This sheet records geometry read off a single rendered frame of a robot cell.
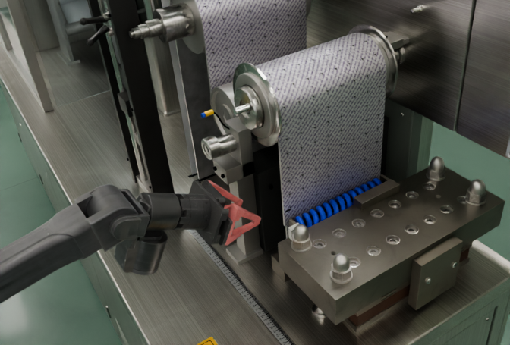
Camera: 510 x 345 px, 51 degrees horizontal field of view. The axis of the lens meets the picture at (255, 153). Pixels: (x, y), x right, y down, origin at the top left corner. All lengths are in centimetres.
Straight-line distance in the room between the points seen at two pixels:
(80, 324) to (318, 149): 158
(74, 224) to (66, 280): 178
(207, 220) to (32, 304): 172
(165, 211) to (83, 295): 166
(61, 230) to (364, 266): 48
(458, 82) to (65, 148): 107
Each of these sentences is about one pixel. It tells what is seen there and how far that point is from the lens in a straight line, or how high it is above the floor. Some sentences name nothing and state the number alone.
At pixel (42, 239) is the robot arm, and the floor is 122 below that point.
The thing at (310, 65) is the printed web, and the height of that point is 130.
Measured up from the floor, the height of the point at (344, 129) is 118.
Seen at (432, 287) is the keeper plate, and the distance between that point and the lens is 102.
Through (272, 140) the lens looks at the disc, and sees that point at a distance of 90.
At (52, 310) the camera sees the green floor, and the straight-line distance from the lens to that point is 244.
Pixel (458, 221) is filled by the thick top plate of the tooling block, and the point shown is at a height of 103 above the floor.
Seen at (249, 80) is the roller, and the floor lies 130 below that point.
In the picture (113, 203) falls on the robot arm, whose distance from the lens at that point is 77.
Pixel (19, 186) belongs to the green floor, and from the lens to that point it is 325.
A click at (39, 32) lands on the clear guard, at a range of 177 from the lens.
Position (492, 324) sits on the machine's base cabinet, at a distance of 122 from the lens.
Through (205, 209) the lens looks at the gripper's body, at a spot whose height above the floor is 115.
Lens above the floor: 168
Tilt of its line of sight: 34 degrees down
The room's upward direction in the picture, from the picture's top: 5 degrees counter-clockwise
